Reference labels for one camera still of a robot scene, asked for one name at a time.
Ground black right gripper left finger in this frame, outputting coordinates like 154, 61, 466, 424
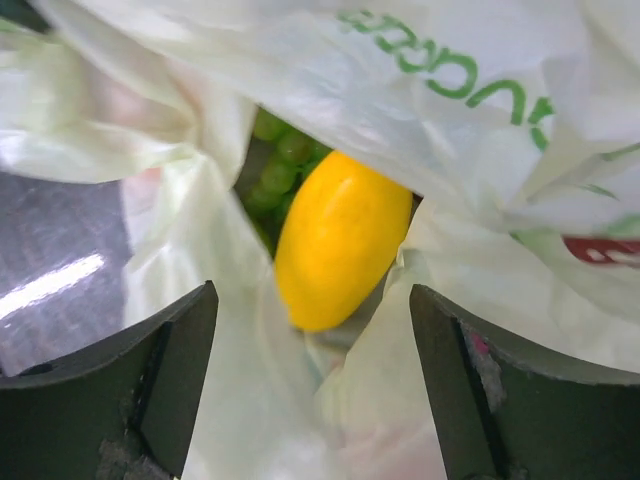
1, 281, 219, 479

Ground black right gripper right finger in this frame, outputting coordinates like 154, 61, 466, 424
409, 285, 639, 479

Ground yellow fake mango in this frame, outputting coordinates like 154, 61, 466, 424
274, 151, 413, 332

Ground pale green plastic bag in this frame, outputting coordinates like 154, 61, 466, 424
1, 1, 639, 479

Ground green fake grapes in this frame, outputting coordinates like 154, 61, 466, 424
239, 108, 331, 255

